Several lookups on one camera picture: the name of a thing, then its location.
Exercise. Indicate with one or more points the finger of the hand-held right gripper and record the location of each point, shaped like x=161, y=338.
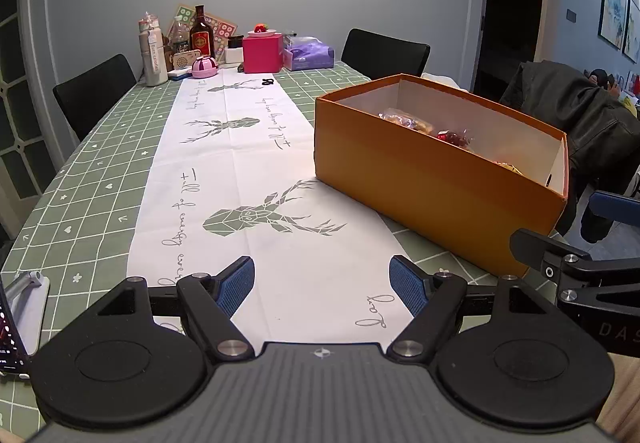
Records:
x=617, y=205
x=540, y=250

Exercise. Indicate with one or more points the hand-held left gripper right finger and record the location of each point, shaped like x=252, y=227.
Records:
x=407, y=288

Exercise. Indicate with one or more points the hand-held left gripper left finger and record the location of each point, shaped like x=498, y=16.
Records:
x=235, y=288

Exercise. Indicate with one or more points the orange cardboard box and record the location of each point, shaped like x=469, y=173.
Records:
x=425, y=183

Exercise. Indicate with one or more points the small red bottle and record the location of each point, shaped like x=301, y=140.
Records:
x=452, y=138

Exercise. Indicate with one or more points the mixed fruit packet orange label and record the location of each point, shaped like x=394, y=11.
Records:
x=405, y=118

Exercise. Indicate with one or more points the person's right forearm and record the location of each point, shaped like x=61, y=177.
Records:
x=627, y=393

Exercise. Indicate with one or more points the dark jacket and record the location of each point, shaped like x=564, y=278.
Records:
x=575, y=113

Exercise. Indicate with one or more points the white deer print runner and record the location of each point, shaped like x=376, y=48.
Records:
x=250, y=163

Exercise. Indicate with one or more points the green checked tablecloth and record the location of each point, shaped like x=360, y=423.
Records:
x=100, y=163

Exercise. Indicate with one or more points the stack of folded cloths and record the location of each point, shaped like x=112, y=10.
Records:
x=445, y=79

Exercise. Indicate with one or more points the white phone stand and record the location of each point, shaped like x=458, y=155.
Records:
x=32, y=313

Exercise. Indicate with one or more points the blue flat case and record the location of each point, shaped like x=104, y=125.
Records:
x=179, y=75

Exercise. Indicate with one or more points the pink round gadget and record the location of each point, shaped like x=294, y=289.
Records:
x=205, y=67

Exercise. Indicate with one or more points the small white box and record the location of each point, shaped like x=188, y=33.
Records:
x=233, y=55

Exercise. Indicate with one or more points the beige small radio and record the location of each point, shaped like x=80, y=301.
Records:
x=186, y=59

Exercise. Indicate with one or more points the pink box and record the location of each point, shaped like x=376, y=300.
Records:
x=262, y=54

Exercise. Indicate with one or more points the black chair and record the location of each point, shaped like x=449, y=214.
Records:
x=385, y=53
x=95, y=93

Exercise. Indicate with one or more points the purple tissue packet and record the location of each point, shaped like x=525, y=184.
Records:
x=307, y=54

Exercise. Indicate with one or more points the small dark box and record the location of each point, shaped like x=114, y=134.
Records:
x=235, y=42

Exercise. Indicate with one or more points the white bottle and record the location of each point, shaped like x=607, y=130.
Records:
x=152, y=53

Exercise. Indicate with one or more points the dark glass bottle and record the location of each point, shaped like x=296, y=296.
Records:
x=201, y=40

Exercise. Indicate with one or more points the clear plastic bottle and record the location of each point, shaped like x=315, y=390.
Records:
x=179, y=38

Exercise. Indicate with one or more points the beige dotted card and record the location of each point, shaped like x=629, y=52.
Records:
x=222, y=29

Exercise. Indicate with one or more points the red toy on plate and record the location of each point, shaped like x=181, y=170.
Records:
x=260, y=29

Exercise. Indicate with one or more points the green dotted card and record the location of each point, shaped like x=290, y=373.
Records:
x=182, y=14

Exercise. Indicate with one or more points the framed wall picture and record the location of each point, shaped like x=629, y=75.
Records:
x=632, y=30
x=612, y=8

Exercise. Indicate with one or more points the wall switch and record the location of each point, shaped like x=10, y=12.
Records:
x=571, y=14

